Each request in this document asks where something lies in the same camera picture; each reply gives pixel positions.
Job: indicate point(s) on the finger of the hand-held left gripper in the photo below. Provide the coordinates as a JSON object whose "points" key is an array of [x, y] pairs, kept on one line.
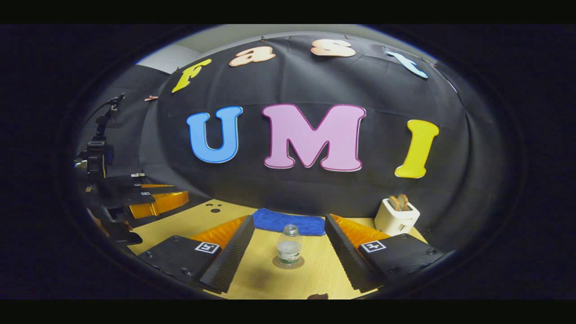
{"points": [[135, 185], [157, 204]]}

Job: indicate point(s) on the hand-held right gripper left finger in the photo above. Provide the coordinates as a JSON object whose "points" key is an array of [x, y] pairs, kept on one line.
{"points": [[229, 261]]}

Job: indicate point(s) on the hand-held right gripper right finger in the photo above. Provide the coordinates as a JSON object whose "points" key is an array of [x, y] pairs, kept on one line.
{"points": [[346, 256]]}

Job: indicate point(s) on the round brown coaster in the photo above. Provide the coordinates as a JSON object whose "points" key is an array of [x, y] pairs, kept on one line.
{"points": [[278, 263]]}

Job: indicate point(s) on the clear plastic water bottle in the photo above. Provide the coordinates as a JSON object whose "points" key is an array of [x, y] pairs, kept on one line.
{"points": [[289, 247]]}

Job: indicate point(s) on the white toaster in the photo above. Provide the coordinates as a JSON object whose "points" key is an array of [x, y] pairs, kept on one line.
{"points": [[396, 222]]}

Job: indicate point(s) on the blue towel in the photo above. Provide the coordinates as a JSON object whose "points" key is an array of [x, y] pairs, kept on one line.
{"points": [[288, 222]]}

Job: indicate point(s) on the toast slice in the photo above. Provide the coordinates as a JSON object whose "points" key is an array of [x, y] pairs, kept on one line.
{"points": [[403, 201], [394, 203]]}

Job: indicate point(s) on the black backdrop cloth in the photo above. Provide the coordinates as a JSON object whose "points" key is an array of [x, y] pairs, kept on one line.
{"points": [[315, 189]]}

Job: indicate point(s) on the red-brown cloth clip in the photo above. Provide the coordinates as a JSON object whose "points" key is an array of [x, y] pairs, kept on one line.
{"points": [[151, 97]]}

